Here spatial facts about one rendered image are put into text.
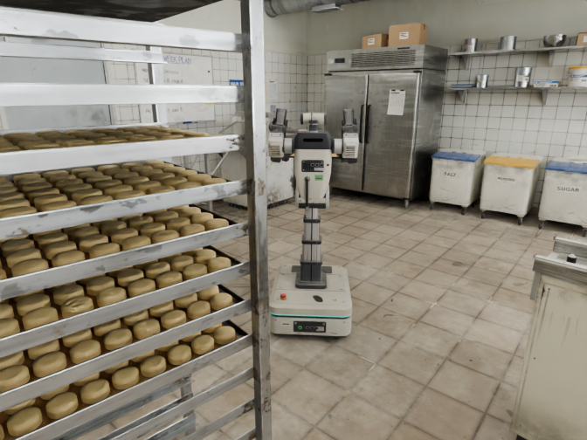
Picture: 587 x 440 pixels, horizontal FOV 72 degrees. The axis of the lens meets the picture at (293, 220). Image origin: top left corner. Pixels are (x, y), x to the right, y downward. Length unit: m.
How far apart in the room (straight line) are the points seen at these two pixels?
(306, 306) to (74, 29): 2.12
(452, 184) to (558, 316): 3.85
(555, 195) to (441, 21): 2.71
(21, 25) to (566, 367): 1.93
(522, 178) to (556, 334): 3.59
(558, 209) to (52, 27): 5.11
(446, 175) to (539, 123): 1.24
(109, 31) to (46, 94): 0.13
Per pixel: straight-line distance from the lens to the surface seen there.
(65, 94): 0.69
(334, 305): 2.56
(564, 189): 5.30
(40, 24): 0.69
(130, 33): 0.72
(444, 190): 5.61
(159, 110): 1.19
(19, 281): 0.73
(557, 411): 2.07
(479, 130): 6.07
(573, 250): 2.09
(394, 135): 5.49
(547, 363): 1.98
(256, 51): 0.80
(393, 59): 5.58
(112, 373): 0.96
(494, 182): 5.41
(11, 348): 0.77
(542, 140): 5.93
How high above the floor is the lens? 1.50
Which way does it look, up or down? 18 degrees down
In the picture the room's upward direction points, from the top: straight up
